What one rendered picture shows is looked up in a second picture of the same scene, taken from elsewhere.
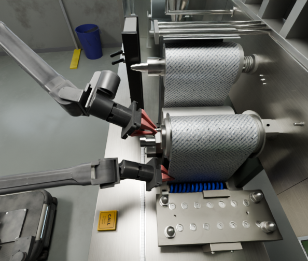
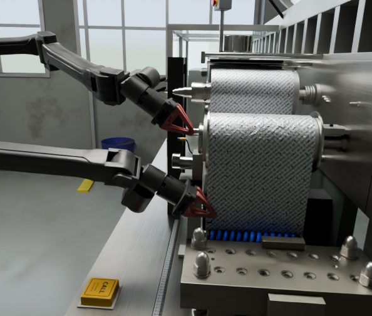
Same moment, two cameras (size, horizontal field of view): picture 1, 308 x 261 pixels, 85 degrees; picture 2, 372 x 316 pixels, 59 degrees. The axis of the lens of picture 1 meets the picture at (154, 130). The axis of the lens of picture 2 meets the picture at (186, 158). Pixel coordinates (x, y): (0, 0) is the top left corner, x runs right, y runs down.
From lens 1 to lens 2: 53 cm
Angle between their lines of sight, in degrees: 35
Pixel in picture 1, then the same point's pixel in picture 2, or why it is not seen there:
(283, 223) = not seen: outside the picture
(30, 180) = (37, 149)
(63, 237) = not seen: outside the picture
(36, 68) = (81, 63)
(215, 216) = (280, 265)
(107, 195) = (107, 268)
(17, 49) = (67, 54)
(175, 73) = (220, 89)
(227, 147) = (279, 138)
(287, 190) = (370, 191)
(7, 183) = (12, 146)
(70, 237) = not seen: outside the picture
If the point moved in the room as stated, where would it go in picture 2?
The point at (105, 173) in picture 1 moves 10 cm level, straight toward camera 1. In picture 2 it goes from (123, 160) to (138, 173)
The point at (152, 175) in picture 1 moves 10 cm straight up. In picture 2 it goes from (183, 189) to (184, 147)
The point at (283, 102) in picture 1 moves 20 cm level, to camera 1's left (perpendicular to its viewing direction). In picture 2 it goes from (343, 102) to (259, 100)
